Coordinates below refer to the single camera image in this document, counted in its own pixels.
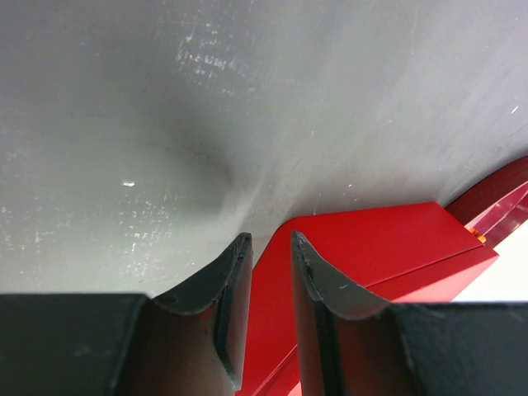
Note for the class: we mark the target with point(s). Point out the red box lid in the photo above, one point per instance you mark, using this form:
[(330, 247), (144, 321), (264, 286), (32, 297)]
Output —
[(418, 232)]

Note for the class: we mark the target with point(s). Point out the red cookie box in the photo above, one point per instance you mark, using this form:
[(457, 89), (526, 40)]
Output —
[(271, 351)]

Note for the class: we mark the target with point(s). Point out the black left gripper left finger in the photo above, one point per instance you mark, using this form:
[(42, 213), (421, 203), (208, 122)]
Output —
[(189, 340)]

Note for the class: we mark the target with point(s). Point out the dark red round plate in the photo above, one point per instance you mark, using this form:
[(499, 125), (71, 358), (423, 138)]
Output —
[(496, 205)]

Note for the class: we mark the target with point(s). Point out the orange leaf cookie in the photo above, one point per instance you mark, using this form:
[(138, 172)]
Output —
[(480, 236)]

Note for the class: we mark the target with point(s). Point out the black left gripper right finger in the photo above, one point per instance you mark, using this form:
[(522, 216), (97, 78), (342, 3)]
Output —
[(354, 342)]

